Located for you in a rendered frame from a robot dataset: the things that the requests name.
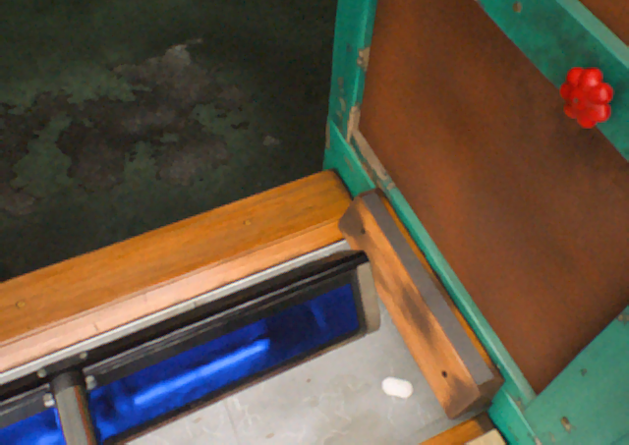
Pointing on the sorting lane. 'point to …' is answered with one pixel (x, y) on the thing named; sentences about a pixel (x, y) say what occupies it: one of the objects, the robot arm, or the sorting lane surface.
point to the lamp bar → (207, 352)
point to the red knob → (586, 96)
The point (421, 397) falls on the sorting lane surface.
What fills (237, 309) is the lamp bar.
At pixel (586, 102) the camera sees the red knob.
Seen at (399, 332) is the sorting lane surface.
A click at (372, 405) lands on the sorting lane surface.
